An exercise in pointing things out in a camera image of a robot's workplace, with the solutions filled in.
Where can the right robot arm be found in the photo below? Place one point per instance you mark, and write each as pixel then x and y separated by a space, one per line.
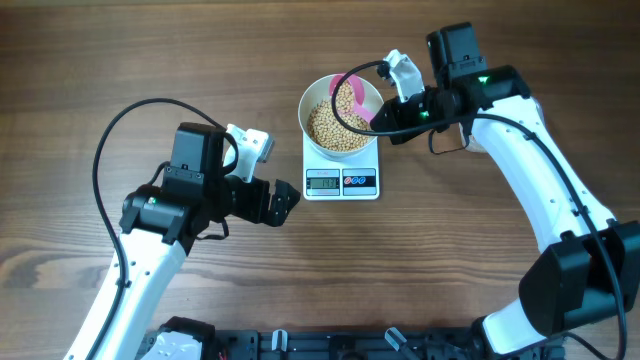
pixel 588 267

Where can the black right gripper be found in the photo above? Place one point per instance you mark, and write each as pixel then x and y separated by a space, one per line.
pixel 397 122

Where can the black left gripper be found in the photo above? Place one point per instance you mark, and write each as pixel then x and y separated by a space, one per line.
pixel 256 213

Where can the white bowl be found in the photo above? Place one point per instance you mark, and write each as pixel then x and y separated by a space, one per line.
pixel 319 91

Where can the clear plastic container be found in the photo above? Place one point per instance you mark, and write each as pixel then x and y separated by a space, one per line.
pixel 471 143

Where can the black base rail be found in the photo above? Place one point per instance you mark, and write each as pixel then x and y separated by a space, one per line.
pixel 439 344

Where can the white digital kitchen scale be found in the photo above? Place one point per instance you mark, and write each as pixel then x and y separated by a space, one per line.
pixel 342 177

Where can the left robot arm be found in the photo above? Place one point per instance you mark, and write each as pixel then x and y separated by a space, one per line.
pixel 209 176

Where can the soybeans in bowl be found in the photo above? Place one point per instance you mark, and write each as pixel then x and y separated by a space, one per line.
pixel 327 132

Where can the pink measuring scoop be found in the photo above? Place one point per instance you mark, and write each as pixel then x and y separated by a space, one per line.
pixel 358 91

